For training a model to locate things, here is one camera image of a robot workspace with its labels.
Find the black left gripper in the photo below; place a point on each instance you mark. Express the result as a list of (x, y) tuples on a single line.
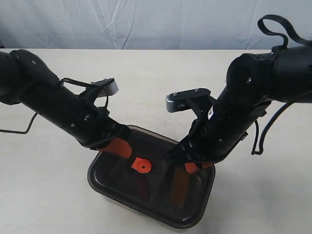
[(105, 134)]

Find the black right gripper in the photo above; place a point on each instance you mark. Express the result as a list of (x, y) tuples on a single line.
[(204, 146)]

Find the yellow toy cheese wedge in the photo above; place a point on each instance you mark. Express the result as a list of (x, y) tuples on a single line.
[(179, 188)]

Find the red toy sausage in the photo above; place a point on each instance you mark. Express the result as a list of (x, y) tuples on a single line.
[(142, 186)]

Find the dark transparent container lid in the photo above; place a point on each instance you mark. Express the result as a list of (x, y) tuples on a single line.
[(114, 177)]

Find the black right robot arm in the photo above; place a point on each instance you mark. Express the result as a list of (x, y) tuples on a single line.
[(253, 82)]

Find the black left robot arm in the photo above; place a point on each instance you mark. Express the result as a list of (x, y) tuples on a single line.
[(67, 103)]

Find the grey fabric backdrop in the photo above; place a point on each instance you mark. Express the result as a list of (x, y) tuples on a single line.
[(146, 24)]

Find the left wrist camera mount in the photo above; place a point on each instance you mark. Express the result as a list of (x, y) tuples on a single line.
[(99, 89)]

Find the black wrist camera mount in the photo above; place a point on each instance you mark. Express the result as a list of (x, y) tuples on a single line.
[(199, 100)]

